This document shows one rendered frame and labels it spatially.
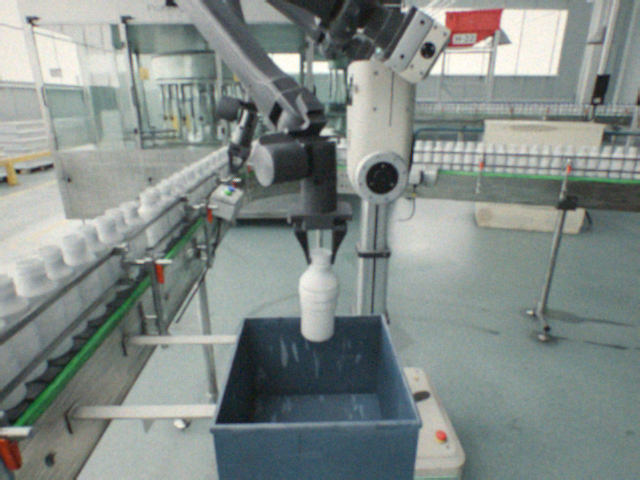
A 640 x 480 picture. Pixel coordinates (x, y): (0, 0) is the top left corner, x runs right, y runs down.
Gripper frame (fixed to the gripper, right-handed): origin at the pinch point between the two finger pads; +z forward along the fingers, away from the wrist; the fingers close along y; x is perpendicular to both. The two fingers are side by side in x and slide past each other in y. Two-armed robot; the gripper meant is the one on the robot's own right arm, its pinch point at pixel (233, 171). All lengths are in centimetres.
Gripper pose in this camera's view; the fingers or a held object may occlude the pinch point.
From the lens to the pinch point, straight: 129.5
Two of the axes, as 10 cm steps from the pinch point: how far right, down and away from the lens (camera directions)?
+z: -3.4, 8.9, 3.1
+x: 9.4, 3.1, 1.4
